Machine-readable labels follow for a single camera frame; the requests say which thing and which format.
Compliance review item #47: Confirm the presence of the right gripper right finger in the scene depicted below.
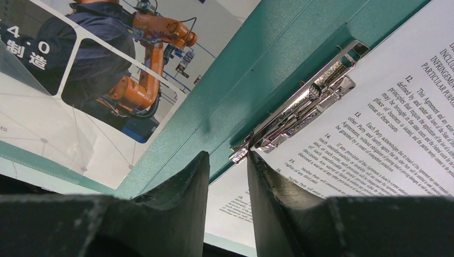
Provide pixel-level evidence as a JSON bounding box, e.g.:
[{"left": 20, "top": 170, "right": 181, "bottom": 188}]
[{"left": 247, "top": 152, "right": 453, "bottom": 256}]

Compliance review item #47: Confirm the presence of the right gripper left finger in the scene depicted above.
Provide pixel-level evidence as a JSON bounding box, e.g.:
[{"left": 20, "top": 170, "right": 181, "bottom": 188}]
[{"left": 1, "top": 151, "right": 210, "bottom": 256}]

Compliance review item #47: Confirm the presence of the metal folder clip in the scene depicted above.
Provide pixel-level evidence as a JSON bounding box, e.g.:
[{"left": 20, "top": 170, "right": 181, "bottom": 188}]
[{"left": 229, "top": 40, "right": 370, "bottom": 164}]

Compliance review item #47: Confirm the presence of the printed paper file top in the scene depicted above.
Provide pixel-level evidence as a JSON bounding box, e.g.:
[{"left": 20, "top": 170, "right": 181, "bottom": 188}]
[{"left": 1, "top": 1, "right": 258, "bottom": 192}]

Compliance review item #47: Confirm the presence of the teal green folder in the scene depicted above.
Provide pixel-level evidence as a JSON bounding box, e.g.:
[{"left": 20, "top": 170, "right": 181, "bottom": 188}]
[{"left": 0, "top": 0, "right": 432, "bottom": 257}]

